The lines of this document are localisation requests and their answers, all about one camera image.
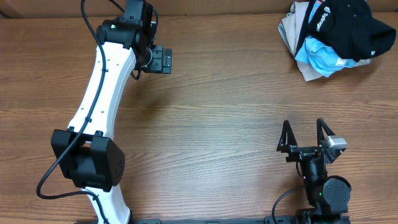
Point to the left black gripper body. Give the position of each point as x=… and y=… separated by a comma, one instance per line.
x=160, y=59

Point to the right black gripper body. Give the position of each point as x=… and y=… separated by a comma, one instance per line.
x=305, y=151

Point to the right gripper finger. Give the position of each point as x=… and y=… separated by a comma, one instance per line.
x=287, y=140
x=322, y=129

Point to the black garment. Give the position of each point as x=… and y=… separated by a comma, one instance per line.
x=348, y=27

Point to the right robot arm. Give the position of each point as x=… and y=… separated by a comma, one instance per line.
x=328, y=195

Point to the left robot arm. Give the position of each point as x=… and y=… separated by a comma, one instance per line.
x=85, y=151

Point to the light blue printed t-shirt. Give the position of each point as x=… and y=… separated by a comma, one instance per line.
x=314, y=58

